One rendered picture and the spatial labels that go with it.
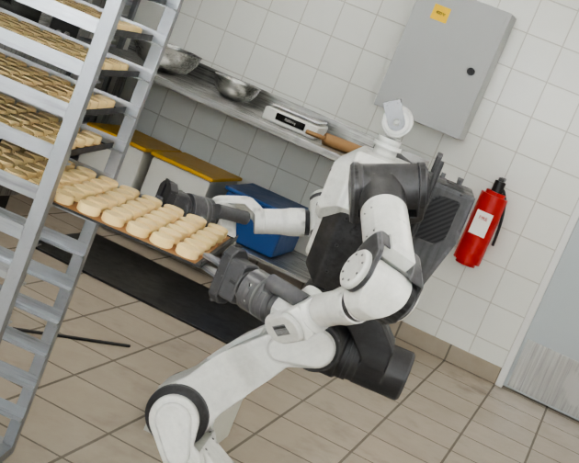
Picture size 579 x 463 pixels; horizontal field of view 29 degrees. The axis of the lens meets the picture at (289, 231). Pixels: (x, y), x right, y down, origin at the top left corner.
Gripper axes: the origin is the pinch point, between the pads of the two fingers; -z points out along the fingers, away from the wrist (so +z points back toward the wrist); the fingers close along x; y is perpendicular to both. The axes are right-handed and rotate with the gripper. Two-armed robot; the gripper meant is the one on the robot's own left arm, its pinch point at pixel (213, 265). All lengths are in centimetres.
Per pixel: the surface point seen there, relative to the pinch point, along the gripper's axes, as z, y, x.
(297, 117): -209, -292, 6
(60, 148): -27.6, 25.0, 11.5
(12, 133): -38.8, 28.1, 9.9
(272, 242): -190, -288, -57
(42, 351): -50, -14, -46
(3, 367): -57, -9, -53
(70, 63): -33.4, 24.9, 27.6
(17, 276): -26.7, 24.7, -16.4
